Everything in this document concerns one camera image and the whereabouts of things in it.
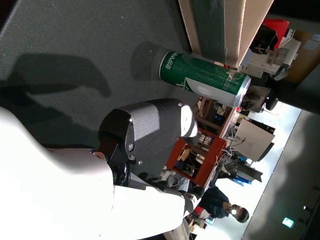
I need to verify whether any open cardboard box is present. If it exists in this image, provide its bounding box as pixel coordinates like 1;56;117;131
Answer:
177;0;275;69

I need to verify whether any person in dark blue jacket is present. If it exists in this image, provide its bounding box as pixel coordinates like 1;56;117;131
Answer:
197;186;250;225

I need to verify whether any green silver drink can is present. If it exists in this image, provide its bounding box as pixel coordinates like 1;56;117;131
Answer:
158;49;252;108

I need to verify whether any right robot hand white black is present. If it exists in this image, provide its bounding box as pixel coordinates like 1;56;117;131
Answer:
0;98;200;240

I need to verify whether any white printer machine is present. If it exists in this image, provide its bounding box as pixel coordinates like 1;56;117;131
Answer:
241;37;302;81

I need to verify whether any green exit sign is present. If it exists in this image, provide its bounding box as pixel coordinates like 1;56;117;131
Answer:
281;216;295;229

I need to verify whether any white monitor back panel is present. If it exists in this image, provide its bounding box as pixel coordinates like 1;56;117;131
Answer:
234;117;276;162

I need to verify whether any red metal shelf cart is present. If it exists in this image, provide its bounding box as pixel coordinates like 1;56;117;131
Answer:
165;128;227;188

